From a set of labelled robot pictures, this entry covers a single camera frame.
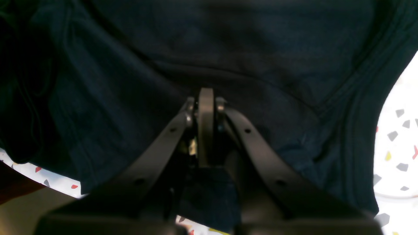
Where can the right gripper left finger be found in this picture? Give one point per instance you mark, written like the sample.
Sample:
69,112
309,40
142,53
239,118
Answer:
144,198

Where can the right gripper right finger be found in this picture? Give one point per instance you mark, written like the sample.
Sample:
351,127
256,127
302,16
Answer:
276,200

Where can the black t-shirt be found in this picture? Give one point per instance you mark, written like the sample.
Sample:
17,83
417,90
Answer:
88,85

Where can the terrazzo pattern tablecloth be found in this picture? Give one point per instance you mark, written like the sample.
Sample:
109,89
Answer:
395,157

